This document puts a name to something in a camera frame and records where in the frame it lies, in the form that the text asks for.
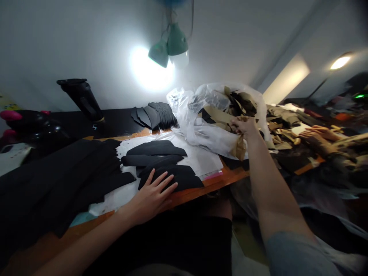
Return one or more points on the clear plastic bag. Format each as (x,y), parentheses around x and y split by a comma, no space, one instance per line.
(207,135)

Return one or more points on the wide black fabric piece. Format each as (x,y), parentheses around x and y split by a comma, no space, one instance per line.
(187,178)

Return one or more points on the orange work board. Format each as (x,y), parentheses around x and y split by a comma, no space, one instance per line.
(218,178)

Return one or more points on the black water bottle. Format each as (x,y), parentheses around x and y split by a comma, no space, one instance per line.
(86,102)

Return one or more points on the large green hanging lamp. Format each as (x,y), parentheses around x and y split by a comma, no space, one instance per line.
(177,43)

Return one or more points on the large black fabric sheets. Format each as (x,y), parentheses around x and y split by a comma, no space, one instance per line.
(57,178)

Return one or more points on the desk lamp with round shade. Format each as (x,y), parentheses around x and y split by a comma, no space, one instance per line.
(340,61)

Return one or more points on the person's right hand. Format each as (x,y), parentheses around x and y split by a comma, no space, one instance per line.
(244,126)

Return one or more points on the white paper sheets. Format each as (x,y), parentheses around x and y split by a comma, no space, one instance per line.
(198,162)

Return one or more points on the pile of tan offcuts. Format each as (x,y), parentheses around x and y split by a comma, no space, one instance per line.
(283,126)

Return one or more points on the tan fabric strip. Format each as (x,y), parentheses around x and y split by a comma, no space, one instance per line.
(239,146)

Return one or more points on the narrow black fabric piece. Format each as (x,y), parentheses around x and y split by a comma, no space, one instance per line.
(143,161)

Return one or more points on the person's right fingers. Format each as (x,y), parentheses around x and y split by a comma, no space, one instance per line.
(236,125)

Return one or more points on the curved black fabric piece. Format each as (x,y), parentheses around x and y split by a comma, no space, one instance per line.
(156,148)

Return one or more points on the heap of tan fabric scraps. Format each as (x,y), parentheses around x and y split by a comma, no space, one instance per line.
(230,102)

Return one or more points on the stack of black cut pieces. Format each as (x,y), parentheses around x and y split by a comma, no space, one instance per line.
(156,115)

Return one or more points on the black and pink toy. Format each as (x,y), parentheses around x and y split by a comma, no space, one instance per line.
(31,123)

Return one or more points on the pile of mixed dark fabric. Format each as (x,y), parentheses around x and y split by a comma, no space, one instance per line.
(330,109)

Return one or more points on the white flat object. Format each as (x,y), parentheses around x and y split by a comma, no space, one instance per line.
(13,153)

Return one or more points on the small green hanging lamp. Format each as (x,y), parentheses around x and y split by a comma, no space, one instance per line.
(159,54)

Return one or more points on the person's left hand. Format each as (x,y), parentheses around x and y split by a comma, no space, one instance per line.
(148,198)

